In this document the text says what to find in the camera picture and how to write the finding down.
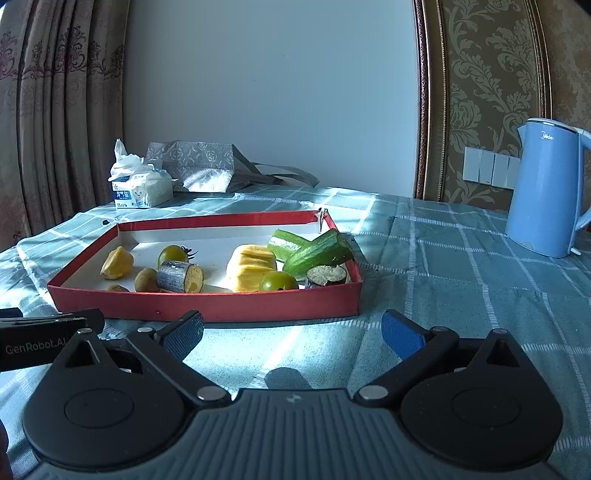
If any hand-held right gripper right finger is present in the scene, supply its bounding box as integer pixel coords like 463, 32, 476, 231
353, 310, 539, 408

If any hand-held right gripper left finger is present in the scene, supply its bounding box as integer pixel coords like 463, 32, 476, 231
60, 309, 232, 407

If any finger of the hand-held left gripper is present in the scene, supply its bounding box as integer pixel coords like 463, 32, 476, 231
0, 307, 105, 333

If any red cardboard tray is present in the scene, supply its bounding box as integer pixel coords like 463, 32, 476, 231
47, 210, 363, 323

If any small yellow fruit core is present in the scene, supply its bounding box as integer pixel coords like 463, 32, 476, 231
100, 246, 135, 281

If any grey-skinned cut vegetable piece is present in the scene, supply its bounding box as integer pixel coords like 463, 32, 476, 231
156, 260, 204, 294

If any small brown round fruit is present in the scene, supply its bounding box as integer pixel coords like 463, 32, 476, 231
134, 268, 160, 293

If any green tomato with stem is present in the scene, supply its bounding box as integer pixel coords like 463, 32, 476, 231
157, 244, 197, 271

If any large yellow fruit chunk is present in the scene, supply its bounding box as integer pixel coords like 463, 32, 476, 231
226, 244, 278, 293

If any dark eggplant slice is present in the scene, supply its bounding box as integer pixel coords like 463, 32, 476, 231
306, 264, 348, 289

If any long cucumber piece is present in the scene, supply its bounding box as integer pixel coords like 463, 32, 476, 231
283, 228, 355, 281

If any short cucumber piece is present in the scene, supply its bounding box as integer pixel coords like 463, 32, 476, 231
267, 229, 310, 261

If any tissue pack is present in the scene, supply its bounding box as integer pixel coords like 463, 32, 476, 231
108, 138, 174, 209

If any grey patterned bag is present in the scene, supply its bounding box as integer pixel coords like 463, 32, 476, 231
146, 141, 320, 193

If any blue electric kettle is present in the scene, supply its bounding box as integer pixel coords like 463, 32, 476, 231
505, 118, 591, 259

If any brown patterned curtain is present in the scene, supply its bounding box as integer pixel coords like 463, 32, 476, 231
0, 0, 132, 252

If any white wall switch panel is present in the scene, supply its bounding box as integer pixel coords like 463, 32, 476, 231
463, 146, 522, 190

